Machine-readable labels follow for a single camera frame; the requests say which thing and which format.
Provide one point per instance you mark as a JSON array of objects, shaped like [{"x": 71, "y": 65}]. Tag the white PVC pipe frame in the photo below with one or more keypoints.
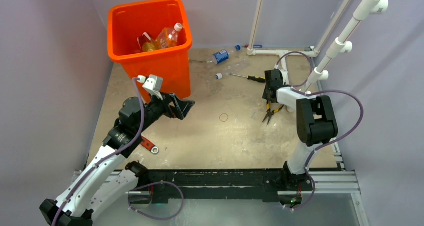
[{"x": 284, "y": 25}]

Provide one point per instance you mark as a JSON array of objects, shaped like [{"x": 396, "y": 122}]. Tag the aluminium frame rail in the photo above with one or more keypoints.
[{"x": 343, "y": 182}]

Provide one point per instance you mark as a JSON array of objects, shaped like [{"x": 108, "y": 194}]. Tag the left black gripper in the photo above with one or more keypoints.
[{"x": 181, "y": 106}]

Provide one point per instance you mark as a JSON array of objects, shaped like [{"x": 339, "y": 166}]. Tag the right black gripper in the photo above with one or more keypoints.
[{"x": 265, "y": 95}]

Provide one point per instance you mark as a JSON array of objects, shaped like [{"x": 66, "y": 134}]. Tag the blue label bottle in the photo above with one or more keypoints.
[{"x": 223, "y": 55}]

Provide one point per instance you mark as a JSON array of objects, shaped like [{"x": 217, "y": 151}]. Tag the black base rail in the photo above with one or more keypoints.
[{"x": 265, "y": 184}]

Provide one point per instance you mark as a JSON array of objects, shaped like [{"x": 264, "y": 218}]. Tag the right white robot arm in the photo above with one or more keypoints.
[{"x": 316, "y": 122}]

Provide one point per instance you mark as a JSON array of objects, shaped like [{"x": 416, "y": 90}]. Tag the yellow black screwdriver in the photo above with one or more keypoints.
[{"x": 252, "y": 78}]

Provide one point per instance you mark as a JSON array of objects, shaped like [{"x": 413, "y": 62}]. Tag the blue cap pen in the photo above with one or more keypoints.
[{"x": 254, "y": 46}]

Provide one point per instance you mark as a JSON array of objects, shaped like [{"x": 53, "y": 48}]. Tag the yellow handle pliers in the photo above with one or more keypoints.
[{"x": 271, "y": 112}]

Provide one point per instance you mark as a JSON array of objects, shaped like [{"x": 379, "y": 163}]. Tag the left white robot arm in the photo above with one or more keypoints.
[{"x": 89, "y": 195}]

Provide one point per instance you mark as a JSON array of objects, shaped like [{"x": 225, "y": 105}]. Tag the red handle adjustable wrench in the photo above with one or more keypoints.
[{"x": 147, "y": 144}]

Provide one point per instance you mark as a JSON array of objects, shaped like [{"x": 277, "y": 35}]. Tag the red gold snack wrapper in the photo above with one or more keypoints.
[{"x": 146, "y": 42}]

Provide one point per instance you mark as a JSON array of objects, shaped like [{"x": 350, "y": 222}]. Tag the white PVC diagonal pole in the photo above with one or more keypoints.
[{"x": 341, "y": 43}]

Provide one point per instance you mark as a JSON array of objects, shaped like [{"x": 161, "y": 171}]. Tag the orange plastic bin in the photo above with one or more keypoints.
[{"x": 126, "y": 22}]

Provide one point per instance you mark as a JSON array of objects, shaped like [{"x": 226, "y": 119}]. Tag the orange drink bottle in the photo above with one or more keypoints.
[{"x": 169, "y": 36}]

